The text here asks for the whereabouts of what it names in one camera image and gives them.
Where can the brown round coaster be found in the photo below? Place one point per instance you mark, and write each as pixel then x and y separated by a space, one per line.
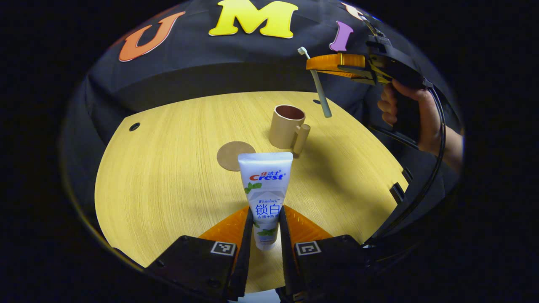
pixel 229 158

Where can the pale green toothbrush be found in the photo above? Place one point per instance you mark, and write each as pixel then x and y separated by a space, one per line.
pixel 321 94

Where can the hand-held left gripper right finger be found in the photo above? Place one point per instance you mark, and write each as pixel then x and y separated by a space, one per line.
pixel 328 261

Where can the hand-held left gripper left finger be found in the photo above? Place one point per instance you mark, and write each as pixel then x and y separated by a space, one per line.
pixel 198 265

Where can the black desk edge bracket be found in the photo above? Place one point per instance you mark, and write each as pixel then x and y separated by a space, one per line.
pixel 407 175
pixel 397 193

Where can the white toothpaste tube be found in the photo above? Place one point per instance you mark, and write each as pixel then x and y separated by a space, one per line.
pixel 265 185

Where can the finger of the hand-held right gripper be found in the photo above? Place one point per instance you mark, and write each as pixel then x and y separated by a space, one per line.
pixel 358 75
pixel 337 61

